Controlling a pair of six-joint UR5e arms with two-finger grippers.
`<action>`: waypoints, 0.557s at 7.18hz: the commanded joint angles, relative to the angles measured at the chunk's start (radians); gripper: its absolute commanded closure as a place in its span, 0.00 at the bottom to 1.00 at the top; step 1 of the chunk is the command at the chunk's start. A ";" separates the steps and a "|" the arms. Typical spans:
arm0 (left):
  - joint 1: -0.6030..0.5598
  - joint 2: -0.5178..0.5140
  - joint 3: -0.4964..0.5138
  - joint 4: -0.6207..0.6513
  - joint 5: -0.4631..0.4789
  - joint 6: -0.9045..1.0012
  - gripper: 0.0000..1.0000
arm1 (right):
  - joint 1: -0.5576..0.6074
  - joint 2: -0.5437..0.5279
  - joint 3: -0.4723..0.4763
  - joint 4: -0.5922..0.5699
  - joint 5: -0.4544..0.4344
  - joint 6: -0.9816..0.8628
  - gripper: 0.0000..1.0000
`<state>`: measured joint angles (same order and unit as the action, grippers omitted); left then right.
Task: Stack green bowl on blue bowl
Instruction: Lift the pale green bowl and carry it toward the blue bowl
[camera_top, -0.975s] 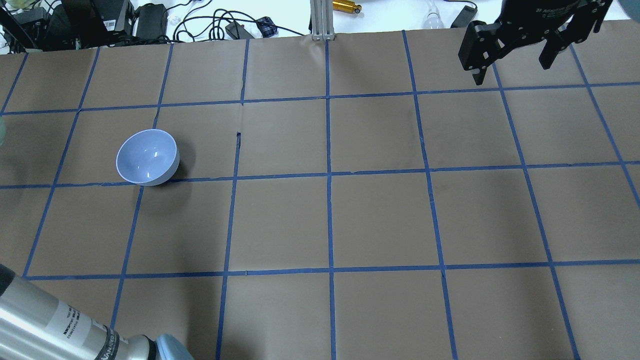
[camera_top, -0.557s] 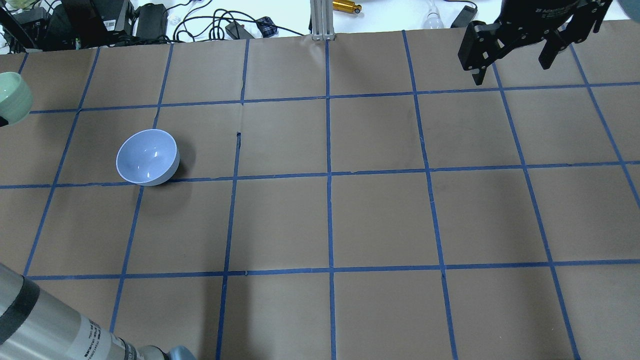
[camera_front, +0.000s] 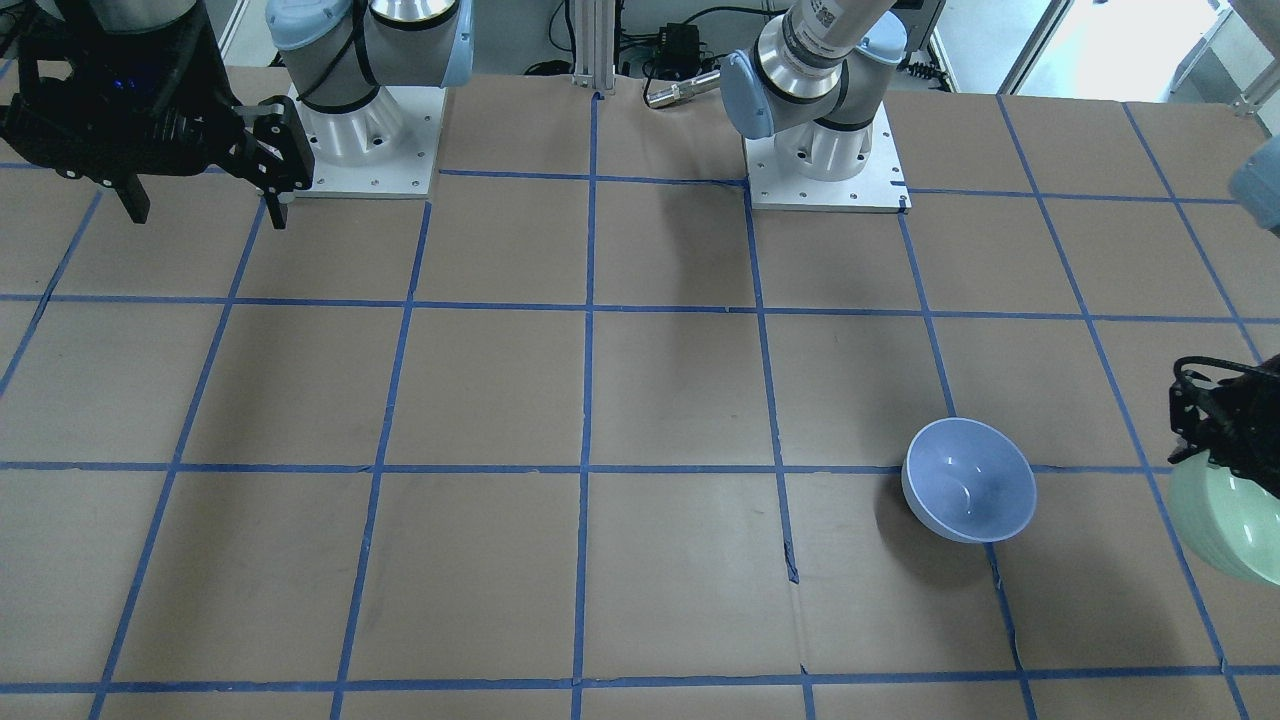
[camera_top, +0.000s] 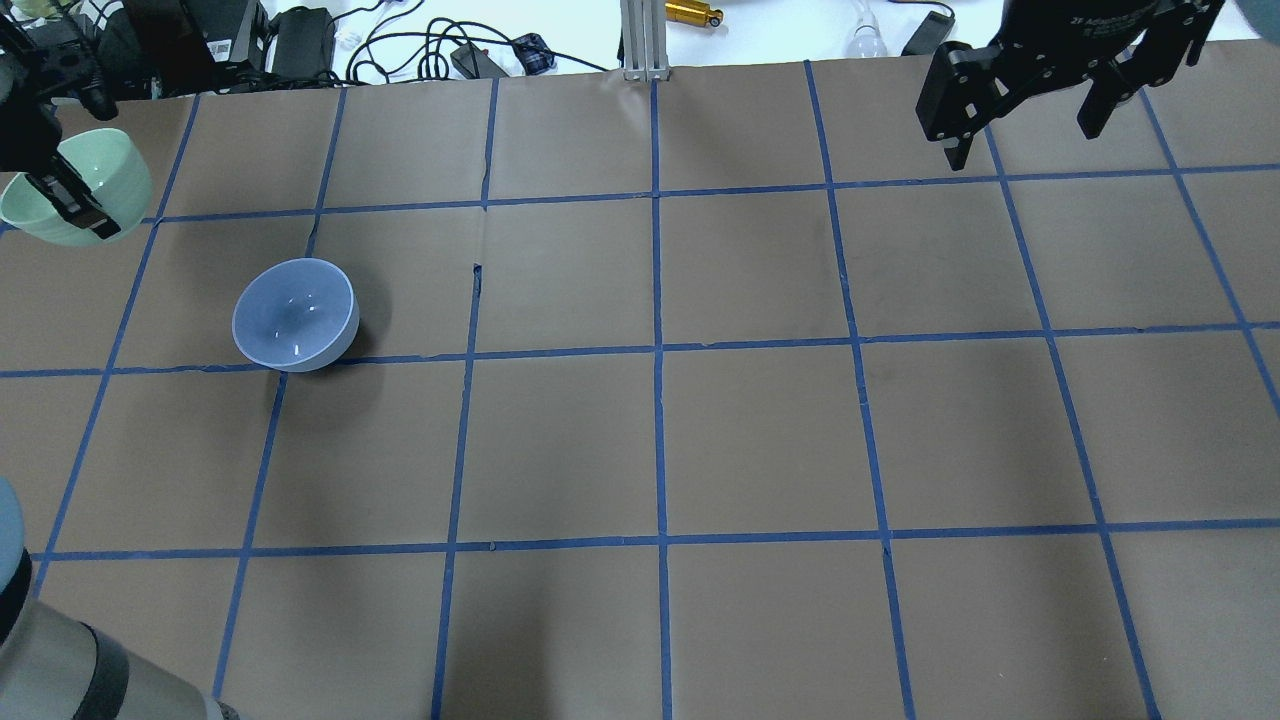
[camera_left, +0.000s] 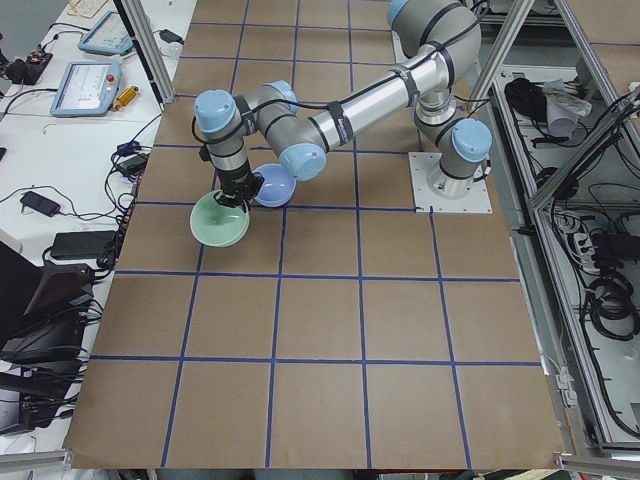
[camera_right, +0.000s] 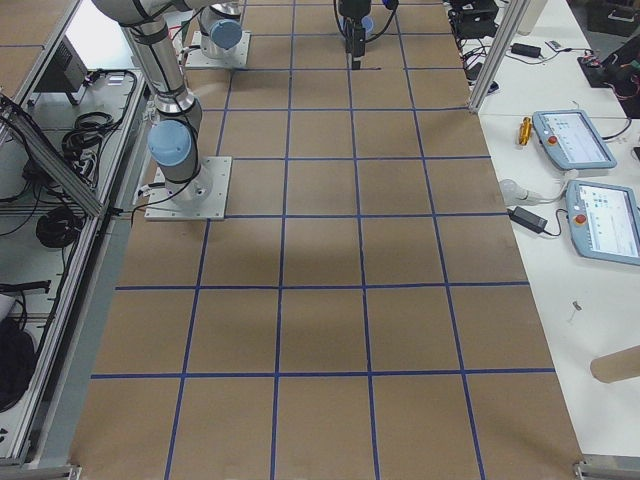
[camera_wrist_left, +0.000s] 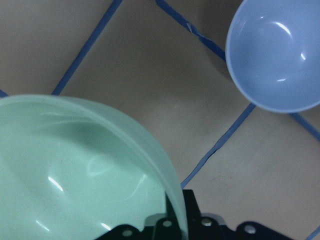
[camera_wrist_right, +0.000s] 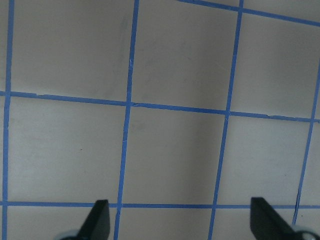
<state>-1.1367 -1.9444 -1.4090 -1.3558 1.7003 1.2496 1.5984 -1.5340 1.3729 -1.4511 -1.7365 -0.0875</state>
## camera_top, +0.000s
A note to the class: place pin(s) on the black equipment box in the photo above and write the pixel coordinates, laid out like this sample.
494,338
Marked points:
148,50

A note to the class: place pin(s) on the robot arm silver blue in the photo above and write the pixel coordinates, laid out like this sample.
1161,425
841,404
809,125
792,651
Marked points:
56,667

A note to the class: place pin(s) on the white light bulb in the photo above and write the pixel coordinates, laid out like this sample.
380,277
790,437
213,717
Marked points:
866,40

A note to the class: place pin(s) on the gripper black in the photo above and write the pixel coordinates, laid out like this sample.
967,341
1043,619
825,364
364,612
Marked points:
1075,35
27,117

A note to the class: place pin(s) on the green bowl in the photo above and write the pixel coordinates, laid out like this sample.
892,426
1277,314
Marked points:
106,194

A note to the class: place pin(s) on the black power adapter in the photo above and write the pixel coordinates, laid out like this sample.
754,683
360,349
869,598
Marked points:
929,35

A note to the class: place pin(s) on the blue bowl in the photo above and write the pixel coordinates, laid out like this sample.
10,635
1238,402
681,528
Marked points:
297,316

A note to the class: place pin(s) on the black power brick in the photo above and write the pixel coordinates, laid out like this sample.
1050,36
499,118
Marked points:
471,62

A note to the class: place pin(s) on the yellow brass tool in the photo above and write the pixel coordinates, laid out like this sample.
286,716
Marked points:
694,13

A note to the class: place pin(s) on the aluminium frame post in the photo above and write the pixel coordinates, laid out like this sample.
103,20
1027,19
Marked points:
644,46

